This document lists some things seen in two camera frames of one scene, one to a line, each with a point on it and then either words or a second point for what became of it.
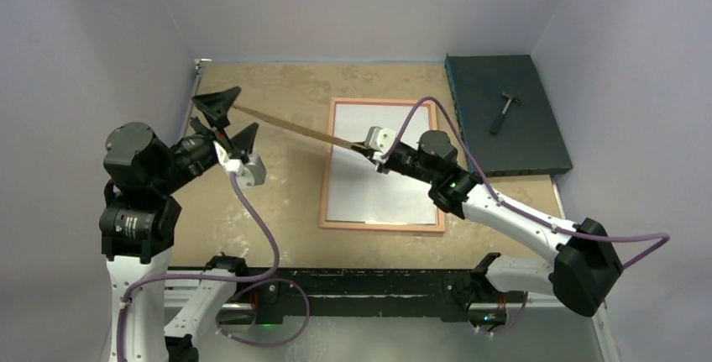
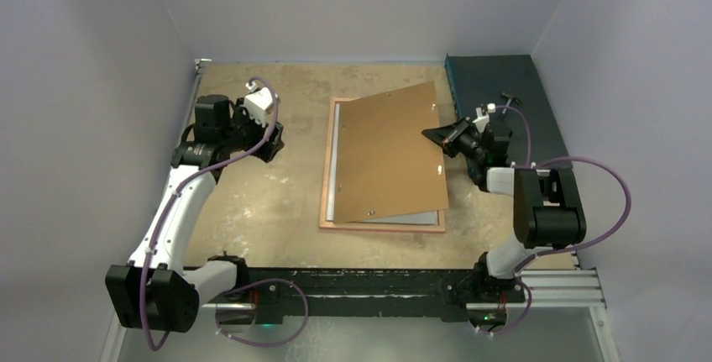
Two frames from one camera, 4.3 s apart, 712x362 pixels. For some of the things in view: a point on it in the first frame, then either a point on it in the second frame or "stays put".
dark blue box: x=505 y=117 stays put
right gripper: x=384 y=165 -> x=447 y=136
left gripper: x=216 y=106 -> x=241 y=114
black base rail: x=432 y=294 stays put
